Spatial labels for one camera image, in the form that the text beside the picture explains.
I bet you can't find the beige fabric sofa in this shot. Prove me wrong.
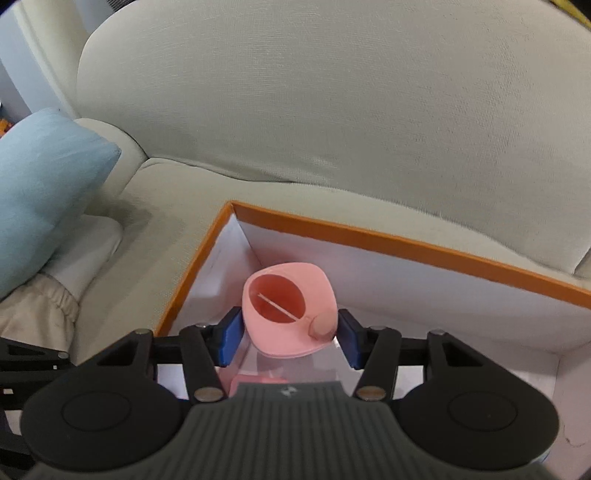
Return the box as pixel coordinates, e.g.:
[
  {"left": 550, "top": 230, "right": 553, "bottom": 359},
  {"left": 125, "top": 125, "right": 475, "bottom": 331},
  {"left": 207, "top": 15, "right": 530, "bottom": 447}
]
[{"left": 0, "top": 0, "right": 591, "bottom": 365}]

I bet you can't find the light blue pillow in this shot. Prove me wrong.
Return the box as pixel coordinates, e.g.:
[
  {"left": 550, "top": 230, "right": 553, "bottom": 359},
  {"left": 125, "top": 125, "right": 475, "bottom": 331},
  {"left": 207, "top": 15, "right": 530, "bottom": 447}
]
[{"left": 0, "top": 108, "right": 122, "bottom": 301}]

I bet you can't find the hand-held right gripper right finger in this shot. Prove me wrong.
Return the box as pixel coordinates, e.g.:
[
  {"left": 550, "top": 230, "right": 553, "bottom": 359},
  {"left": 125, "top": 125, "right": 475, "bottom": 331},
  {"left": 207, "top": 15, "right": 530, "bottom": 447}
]
[{"left": 337, "top": 308, "right": 506, "bottom": 403}]

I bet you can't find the cream cloth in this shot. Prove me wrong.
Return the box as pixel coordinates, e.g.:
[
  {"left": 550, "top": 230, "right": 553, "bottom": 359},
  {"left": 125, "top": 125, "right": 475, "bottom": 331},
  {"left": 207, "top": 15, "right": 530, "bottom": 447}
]
[{"left": 0, "top": 215, "right": 123, "bottom": 363}]

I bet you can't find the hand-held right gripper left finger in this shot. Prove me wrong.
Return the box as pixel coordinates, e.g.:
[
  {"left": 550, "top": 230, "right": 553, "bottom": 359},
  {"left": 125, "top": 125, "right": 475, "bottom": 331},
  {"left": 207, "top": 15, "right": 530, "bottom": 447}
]
[{"left": 90, "top": 306, "right": 243, "bottom": 403}]

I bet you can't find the orange cardboard box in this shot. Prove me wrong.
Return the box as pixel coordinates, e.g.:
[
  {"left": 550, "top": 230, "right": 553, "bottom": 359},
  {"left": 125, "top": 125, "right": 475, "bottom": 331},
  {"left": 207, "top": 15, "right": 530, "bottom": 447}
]
[{"left": 152, "top": 200, "right": 591, "bottom": 464}]

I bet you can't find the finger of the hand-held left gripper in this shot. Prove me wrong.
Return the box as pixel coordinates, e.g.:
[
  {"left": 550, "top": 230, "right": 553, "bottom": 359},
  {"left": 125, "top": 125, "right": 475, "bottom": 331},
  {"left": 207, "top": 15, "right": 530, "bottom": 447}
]
[{"left": 0, "top": 337, "right": 74, "bottom": 407}]

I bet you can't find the pink plastic bottle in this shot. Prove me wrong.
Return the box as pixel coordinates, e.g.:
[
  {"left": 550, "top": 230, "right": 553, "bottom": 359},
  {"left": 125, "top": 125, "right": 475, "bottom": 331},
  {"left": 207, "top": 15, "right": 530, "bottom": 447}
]
[{"left": 217, "top": 261, "right": 341, "bottom": 398}]

